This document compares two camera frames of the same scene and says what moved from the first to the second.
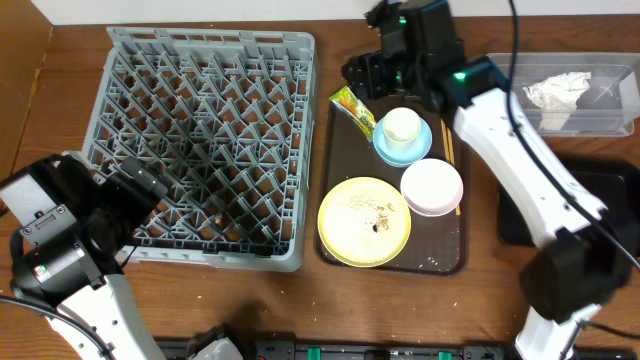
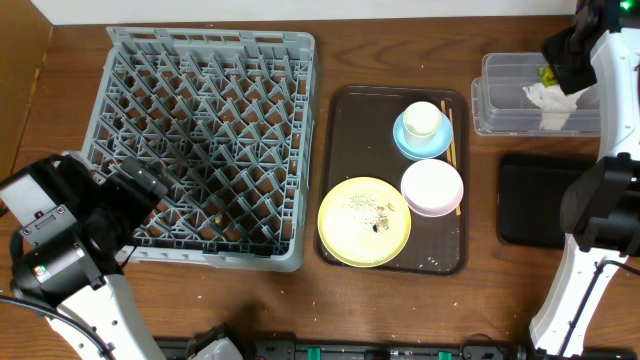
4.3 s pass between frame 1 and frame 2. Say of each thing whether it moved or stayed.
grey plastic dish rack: stayed
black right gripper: moved
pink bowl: stayed
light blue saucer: moved
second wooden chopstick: stayed
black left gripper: stayed
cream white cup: moved
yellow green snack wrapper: moved
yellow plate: stayed
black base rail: stayed
